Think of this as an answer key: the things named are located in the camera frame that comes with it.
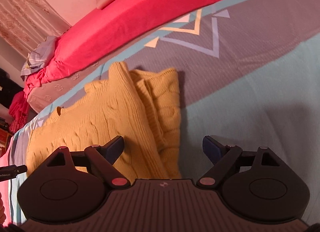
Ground yellow cable-knit sweater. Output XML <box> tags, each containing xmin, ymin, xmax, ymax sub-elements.
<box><xmin>26</xmin><ymin>62</ymin><xmax>181</xmax><ymax>182</ymax></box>

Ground beige embossed mattress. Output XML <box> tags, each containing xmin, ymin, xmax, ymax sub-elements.
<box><xmin>27</xmin><ymin>56</ymin><xmax>111</xmax><ymax>113</ymax></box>

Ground blue grey patterned bedsheet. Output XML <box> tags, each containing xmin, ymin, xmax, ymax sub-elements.
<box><xmin>1</xmin><ymin>0</ymin><xmax>319</xmax><ymax>224</ymax></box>

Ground red bed cover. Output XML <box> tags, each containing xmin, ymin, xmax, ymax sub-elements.
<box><xmin>23</xmin><ymin>0</ymin><xmax>266</xmax><ymax>98</ymax></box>

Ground crumpled blue grey cloth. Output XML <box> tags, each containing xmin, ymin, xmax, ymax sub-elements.
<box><xmin>21</xmin><ymin>36</ymin><xmax>58</xmax><ymax>80</ymax></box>

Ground red clothes pile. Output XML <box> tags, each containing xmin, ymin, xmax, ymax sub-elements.
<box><xmin>9</xmin><ymin>91</ymin><xmax>30</xmax><ymax>133</ymax></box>

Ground beige patterned curtain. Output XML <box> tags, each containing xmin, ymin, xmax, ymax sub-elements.
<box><xmin>1</xmin><ymin>0</ymin><xmax>71</xmax><ymax>57</ymax></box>

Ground dark hanging clothes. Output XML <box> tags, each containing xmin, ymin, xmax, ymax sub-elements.
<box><xmin>0</xmin><ymin>69</ymin><xmax>23</xmax><ymax>109</ymax></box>

